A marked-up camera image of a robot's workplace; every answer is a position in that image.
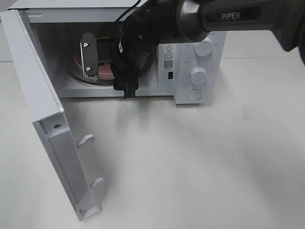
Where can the pink round plate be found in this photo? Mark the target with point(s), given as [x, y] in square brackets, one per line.
[104, 72]

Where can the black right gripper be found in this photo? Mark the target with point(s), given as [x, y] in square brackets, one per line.
[126, 53]

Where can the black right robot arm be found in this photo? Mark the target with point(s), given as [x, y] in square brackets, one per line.
[182, 21]

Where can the white microwave door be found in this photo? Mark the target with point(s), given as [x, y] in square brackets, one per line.
[47, 113]

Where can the white microwave oven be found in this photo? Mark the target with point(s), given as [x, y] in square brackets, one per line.
[48, 40]

